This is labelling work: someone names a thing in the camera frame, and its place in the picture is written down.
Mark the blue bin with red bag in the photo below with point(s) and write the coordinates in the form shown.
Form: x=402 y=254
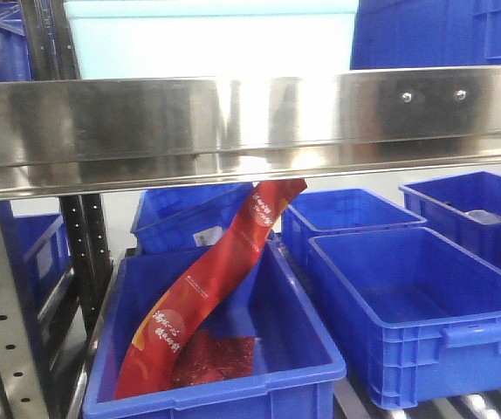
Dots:
x=267 y=324

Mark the blue bin front right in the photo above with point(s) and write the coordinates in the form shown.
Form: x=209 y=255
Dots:
x=416 y=316

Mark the blue bin back left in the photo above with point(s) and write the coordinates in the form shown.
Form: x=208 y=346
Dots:
x=183 y=218

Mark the stainless steel shelf rail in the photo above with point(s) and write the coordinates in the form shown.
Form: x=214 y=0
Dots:
x=70 y=137

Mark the red snack bag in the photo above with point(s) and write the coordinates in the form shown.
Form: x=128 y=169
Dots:
x=163 y=333

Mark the blue bin back middle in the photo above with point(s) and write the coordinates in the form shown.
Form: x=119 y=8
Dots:
x=340 y=211

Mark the blue bin back right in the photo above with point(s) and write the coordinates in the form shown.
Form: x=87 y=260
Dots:
x=464 y=208

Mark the light blue plastic bin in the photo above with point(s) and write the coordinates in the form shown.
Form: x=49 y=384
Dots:
x=166 y=39

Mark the blue bin upper right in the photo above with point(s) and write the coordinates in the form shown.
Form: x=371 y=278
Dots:
x=410 y=34

